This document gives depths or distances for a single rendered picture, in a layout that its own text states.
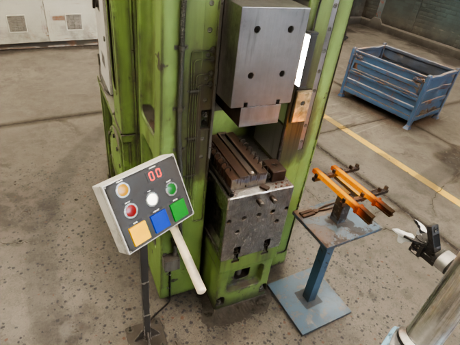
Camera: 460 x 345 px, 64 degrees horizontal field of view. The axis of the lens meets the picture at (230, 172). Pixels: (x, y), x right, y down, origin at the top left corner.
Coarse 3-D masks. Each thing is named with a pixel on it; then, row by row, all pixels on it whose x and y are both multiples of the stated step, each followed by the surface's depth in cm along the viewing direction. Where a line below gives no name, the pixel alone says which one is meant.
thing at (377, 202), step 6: (336, 168) 194; (342, 174) 190; (348, 180) 187; (354, 180) 186; (354, 186) 184; (360, 186) 182; (360, 192) 181; (366, 192) 179; (366, 198) 179; (372, 198) 176; (378, 198) 175; (372, 204) 175; (378, 204) 174; (384, 204) 172; (384, 210) 172; (390, 210) 169; (390, 216) 169
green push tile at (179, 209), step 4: (180, 200) 152; (172, 204) 150; (176, 204) 151; (180, 204) 152; (184, 204) 154; (172, 208) 149; (176, 208) 151; (180, 208) 152; (184, 208) 154; (172, 212) 149; (176, 212) 151; (180, 212) 152; (184, 212) 154; (176, 216) 150; (180, 216) 152; (176, 220) 150
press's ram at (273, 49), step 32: (224, 0) 143; (256, 0) 143; (288, 0) 151; (224, 32) 147; (256, 32) 139; (288, 32) 144; (224, 64) 152; (256, 64) 147; (288, 64) 153; (224, 96) 157; (256, 96) 155; (288, 96) 162
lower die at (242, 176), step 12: (216, 144) 201; (228, 144) 201; (240, 144) 204; (216, 156) 194; (228, 156) 193; (252, 156) 195; (228, 168) 185; (240, 168) 185; (264, 168) 187; (228, 180) 181; (240, 180) 180; (252, 180) 184; (264, 180) 187
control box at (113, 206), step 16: (160, 160) 147; (128, 176) 136; (144, 176) 141; (176, 176) 152; (96, 192) 134; (112, 192) 132; (128, 192) 136; (144, 192) 141; (160, 192) 146; (176, 192) 152; (112, 208) 132; (144, 208) 141; (160, 208) 146; (112, 224) 135; (128, 224) 136; (176, 224) 151; (128, 240) 136
